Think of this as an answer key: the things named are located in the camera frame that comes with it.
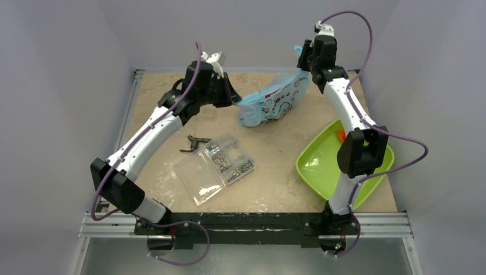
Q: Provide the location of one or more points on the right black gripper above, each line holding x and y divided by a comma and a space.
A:
305, 58

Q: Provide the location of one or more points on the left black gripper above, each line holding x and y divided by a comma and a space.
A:
231, 97

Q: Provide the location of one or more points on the light blue plastic bag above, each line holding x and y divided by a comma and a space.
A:
275, 100

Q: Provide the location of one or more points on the red orange fake fruit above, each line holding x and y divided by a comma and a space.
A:
341, 135

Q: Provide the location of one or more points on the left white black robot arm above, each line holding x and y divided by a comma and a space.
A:
204, 83

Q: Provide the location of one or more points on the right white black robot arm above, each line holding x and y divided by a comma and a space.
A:
363, 148

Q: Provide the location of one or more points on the black metal clamp tool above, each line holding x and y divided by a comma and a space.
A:
194, 143

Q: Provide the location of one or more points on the clear plastic screw box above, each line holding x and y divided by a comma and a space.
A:
213, 167

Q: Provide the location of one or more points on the lime green plastic tray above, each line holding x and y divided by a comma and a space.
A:
317, 165

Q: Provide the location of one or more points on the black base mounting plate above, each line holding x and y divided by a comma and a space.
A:
308, 230

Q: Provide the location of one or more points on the aluminium front rail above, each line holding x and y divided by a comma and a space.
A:
373, 225

